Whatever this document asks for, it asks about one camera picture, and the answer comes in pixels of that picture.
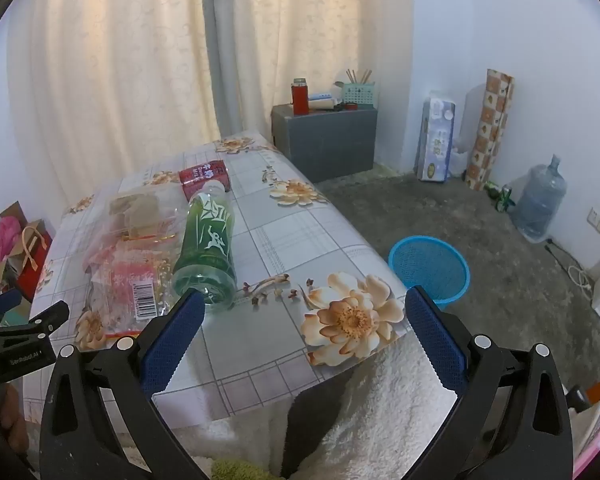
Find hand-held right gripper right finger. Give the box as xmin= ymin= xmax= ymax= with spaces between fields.
xmin=404 ymin=285 xmax=576 ymax=480

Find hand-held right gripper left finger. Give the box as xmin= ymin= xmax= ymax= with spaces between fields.
xmin=39 ymin=289 xmax=213 ymax=480

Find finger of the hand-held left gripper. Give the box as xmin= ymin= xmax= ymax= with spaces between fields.
xmin=0 ymin=287 xmax=24 ymax=329
xmin=29 ymin=301 xmax=70 ymax=334

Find blue mesh waste basket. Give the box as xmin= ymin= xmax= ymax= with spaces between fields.
xmin=388 ymin=235 xmax=471 ymax=311

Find red printed plastic packaging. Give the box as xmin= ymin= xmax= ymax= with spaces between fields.
xmin=82 ymin=232 xmax=181 ymax=337

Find green plastic bottle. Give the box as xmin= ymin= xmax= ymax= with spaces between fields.
xmin=171 ymin=180 xmax=238 ymax=313

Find red drink can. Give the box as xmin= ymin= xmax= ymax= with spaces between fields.
xmin=178 ymin=160 xmax=231 ymax=202

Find person's left hand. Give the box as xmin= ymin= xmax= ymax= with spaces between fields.
xmin=2 ymin=382 xmax=31 ymax=454

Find cardboard box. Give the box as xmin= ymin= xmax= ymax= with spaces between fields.
xmin=0 ymin=201 xmax=31 ymax=301

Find red gift bag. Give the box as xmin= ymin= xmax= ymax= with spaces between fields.
xmin=17 ymin=220 xmax=56 ymax=304

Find pink cloth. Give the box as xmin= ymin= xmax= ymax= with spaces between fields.
xmin=0 ymin=217 xmax=19 ymax=264

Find white fleece blanket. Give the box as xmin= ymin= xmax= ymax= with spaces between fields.
xmin=170 ymin=330 xmax=481 ymax=480

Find clear plastic packaging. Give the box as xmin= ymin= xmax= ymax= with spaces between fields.
xmin=107 ymin=185 xmax=191 ymax=242

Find green towel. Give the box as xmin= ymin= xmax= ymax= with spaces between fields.
xmin=210 ymin=457 xmax=254 ymax=480

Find large clear water jug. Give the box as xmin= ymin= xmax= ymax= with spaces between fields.
xmin=510 ymin=155 xmax=568 ymax=243

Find white plastic bag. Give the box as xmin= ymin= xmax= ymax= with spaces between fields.
xmin=450 ymin=145 xmax=474 ymax=176

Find blue white box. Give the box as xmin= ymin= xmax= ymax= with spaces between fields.
xmin=416 ymin=91 xmax=458 ymax=182

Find rolled checkered mat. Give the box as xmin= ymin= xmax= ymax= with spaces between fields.
xmin=464 ymin=69 xmax=516 ymax=191

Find grey cabinet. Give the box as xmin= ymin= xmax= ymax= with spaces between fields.
xmin=271 ymin=102 xmax=379 ymax=183

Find cream curtain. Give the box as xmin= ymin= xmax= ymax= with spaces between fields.
xmin=5 ymin=0 xmax=222 ymax=211
xmin=230 ymin=0 xmax=417 ymax=147

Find green plastic basket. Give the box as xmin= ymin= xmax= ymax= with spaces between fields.
xmin=341 ymin=81 xmax=376 ymax=107

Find white tube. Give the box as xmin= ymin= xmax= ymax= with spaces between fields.
xmin=307 ymin=91 xmax=343 ymax=111

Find red thermos flask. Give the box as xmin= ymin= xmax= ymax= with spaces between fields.
xmin=291 ymin=78 xmax=309 ymax=116

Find black cable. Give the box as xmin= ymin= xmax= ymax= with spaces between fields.
xmin=545 ymin=242 xmax=588 ymax=272

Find white cable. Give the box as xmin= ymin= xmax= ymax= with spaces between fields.
xmin=567 ymin=265 xmax=594 ymax=292

